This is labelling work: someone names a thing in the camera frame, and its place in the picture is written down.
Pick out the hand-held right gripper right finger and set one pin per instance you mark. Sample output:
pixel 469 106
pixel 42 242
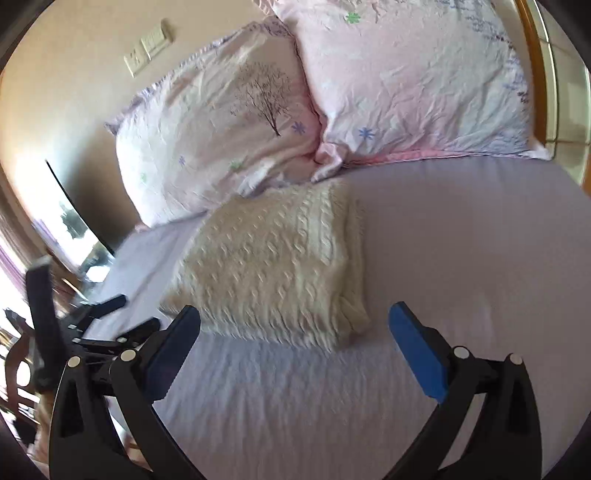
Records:
pixel 417 356

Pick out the black flat screen television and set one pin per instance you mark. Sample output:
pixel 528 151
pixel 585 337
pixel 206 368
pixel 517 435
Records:
pixel 78 207

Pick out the lavender bed sheet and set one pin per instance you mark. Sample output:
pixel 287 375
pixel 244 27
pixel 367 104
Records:
pixel 461 240

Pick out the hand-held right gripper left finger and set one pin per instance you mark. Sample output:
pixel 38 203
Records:
pixel 171 351

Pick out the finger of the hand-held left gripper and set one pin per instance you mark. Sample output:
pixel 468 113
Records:
pixel 138 333
pixel 110 304

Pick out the dark wooden chair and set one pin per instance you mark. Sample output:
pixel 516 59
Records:
pixel 18 369

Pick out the pink floral pillow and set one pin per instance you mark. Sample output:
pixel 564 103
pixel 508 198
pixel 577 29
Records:
pixel 415 78

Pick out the wooden headboard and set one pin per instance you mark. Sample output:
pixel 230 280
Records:
pixel 556 69

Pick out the pink pillow with tree print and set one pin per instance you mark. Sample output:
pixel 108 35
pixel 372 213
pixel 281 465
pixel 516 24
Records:
pixel 203 138

